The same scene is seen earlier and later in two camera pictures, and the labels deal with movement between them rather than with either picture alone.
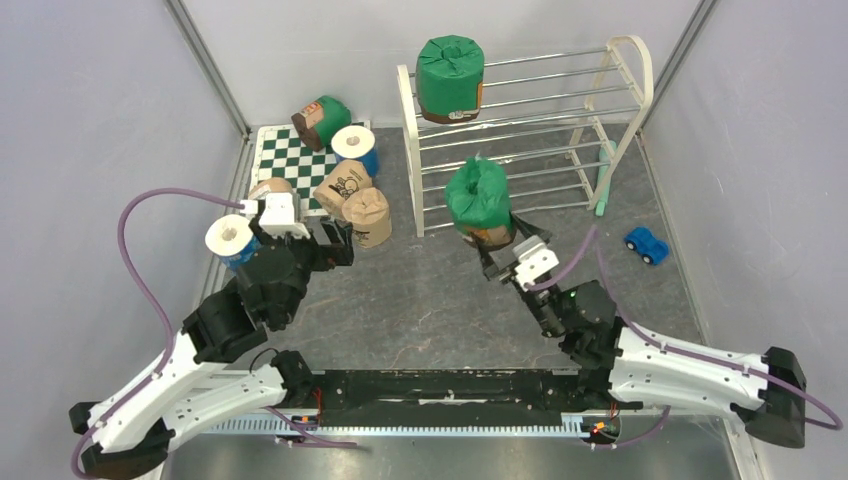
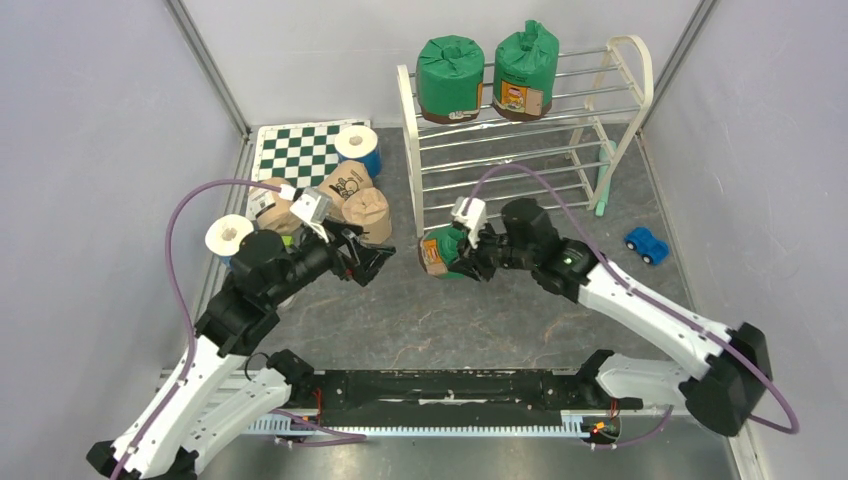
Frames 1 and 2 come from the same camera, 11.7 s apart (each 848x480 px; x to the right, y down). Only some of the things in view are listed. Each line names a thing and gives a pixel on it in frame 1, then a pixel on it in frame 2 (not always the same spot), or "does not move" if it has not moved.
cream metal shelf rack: x=560 y=128 does not move
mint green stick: x=605 y=157 does not move
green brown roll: x=320 y=120 to x=438 y=249
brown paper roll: x=367 y=210 does not move
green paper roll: x=477 y=197 to x=525 y=71
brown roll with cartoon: x=343 y=178 does not move
